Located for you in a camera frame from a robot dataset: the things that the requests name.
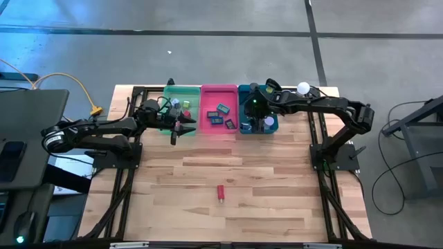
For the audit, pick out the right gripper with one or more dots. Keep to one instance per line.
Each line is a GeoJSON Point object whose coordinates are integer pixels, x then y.
{"type": "Point", "coordinates": [257, 103]}

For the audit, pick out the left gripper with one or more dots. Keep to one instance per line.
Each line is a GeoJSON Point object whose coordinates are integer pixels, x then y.
{"type": "Point", "coordinates": [162, 115]}

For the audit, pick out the black capped blue sand hourglass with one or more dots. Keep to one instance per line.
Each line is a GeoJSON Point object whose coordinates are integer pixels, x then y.
{"type": "Point", "coordinates": [245, 126]}

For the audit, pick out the red square charger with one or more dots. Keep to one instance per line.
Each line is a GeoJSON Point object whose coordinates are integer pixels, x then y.
{"type": "Point", "coordinates": [187, 113]}

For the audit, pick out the purple capped hourglass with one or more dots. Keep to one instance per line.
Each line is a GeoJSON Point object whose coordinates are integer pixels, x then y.
{"type": "Point", "coordinates": [269, 121]}

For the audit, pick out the green charger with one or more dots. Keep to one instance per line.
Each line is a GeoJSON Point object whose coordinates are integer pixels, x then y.
{"type": "Point", "coordinates": [186, 103]}

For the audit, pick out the light blue cube charger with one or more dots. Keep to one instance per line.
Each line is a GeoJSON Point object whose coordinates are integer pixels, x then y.
{"type": "Point", "coordinates": [176, 102]}

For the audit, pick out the dark blue digital timer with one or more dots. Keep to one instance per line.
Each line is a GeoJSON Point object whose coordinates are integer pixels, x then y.
{"type": "Point", "coordinates": [217, 120]}
{"type": "Point", "coordinates": [212, 114]}
{"type": "Point", "coordinates": [230, 124]}

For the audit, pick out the teal digital timer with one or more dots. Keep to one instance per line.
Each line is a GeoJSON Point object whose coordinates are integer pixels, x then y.
{"type": "Point", "coordinates": [223, 108]}

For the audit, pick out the red long charger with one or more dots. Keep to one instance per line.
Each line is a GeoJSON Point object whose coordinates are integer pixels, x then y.
{"type": "Point", "coordinates": [220, 192]}

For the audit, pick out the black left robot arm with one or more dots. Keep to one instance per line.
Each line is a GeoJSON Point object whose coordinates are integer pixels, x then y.
{"type": "Point", "coordinates": [93, 133]}

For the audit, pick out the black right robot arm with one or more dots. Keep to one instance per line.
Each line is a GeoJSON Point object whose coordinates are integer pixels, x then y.
{"type": "Point", "coordinates": [339, 110]}

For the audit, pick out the teal plastic bin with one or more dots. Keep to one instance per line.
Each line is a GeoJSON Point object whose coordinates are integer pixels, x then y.
{"type": "Point", "coordinates": [273, 129]}

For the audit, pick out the green plastic bin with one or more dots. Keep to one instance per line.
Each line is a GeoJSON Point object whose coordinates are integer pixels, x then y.
{"type": "Point", "coordinates": [180, 90]}

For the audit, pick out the pink plastic bin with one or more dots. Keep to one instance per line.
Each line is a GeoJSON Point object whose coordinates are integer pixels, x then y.
{"type": "Point", "coordinates": [218, 95]}

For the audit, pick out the black clamp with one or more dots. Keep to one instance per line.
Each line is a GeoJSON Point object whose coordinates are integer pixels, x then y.
{"type": "Point", "coordinates": [170, 82]}
{"type": "Point", "coordinates": [273, 83]}

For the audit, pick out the white light bulb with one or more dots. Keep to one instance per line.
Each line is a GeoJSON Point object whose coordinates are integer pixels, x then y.
{"type": "Point", "coordinates": [303, 88]}

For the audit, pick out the white booklet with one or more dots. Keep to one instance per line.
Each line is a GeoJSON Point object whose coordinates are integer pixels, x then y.
{"type": "Point", "coordinates": [74, 167]}

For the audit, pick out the black bar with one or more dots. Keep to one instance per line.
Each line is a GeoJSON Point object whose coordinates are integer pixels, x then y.
{"type": "Point", "coordinates": [69, 179]}

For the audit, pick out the dark grey desk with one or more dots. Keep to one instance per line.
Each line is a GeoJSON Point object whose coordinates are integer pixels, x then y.
{"type": "Point", "coordinates": [31, 114]}

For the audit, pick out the grey metal table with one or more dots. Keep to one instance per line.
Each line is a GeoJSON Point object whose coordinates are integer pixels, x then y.
{"type": "Point", "coordinates": [420, 145]}

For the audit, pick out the black power strip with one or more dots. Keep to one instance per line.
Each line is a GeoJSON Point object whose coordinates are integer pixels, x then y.
{"type": "Point", "coordinates": [19, 76]}

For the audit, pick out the black smartphone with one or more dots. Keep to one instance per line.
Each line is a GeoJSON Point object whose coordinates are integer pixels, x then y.
{"type": "Point", "coordinates": [12, 162]}

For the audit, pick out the black computer mouse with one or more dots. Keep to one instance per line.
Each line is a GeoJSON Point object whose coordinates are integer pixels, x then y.
{"type": "Point", "coordinates": [25, 224]}

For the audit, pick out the black aluminium table frame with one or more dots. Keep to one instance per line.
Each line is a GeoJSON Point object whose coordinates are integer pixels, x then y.
{"type": "Point", "coordinates": [137, 91]}

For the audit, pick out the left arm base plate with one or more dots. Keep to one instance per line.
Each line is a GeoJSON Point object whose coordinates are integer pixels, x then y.
{"type": "Point", "coordinates": [110, 162]}

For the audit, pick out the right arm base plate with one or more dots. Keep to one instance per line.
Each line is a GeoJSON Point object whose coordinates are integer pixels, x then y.
{"type": "Point", "coordinates": [346, 162]}

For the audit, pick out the silver bracket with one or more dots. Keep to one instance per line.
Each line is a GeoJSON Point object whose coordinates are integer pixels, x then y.
{"type": "Point", "coordinates": [322, 246]}
{"type": "Point", "coordinates": [128, 246]}

